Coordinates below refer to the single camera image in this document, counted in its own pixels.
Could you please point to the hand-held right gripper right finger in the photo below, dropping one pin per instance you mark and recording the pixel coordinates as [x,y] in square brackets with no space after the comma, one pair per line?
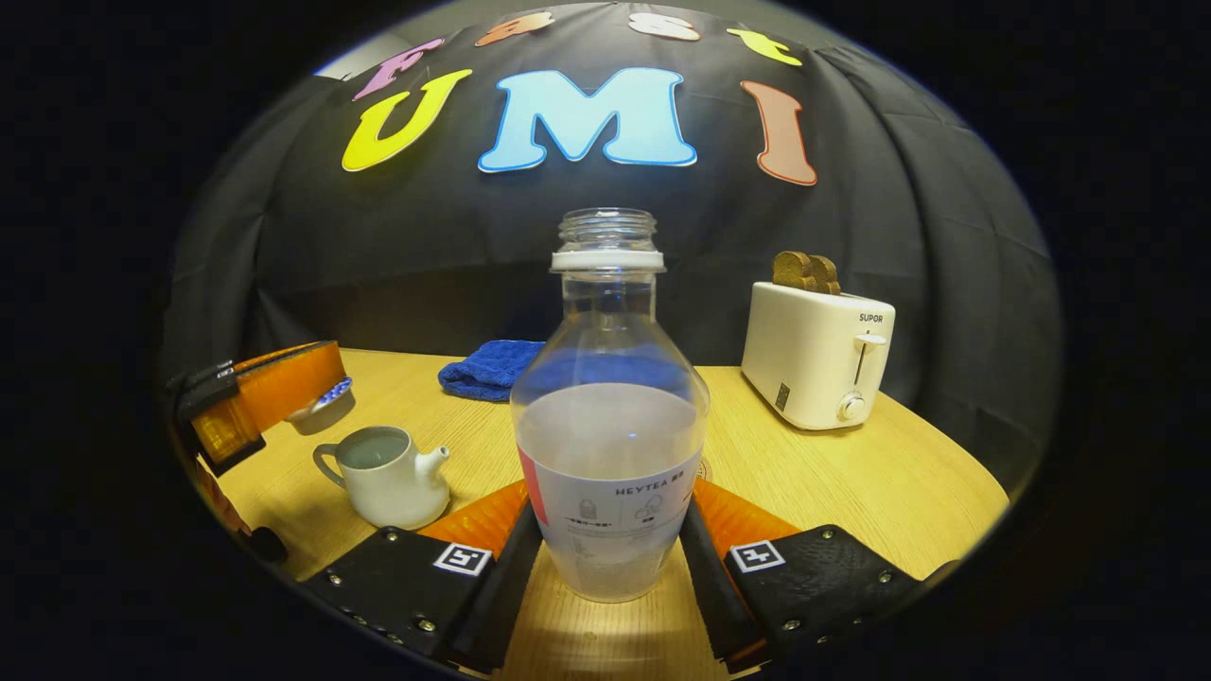
[714,596]

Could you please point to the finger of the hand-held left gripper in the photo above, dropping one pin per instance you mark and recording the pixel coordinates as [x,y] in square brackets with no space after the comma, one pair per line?
[284,383]

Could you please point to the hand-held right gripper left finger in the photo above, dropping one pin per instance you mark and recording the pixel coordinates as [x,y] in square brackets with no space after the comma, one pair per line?
[492,605]

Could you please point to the clear plastic water bottle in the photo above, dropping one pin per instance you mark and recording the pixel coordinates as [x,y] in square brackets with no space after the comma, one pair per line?
[610,445]

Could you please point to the blue towel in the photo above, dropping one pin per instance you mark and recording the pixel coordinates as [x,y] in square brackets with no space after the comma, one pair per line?
[487,369]

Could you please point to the white toaster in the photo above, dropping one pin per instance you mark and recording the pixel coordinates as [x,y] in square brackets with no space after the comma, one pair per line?
[804,359]

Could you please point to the brown toast slice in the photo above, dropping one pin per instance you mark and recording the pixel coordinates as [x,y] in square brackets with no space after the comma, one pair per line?
[828,276]
[793,270]

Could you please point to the black backdrop cloth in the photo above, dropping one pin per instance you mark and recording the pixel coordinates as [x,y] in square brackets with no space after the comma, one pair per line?
[851,236]

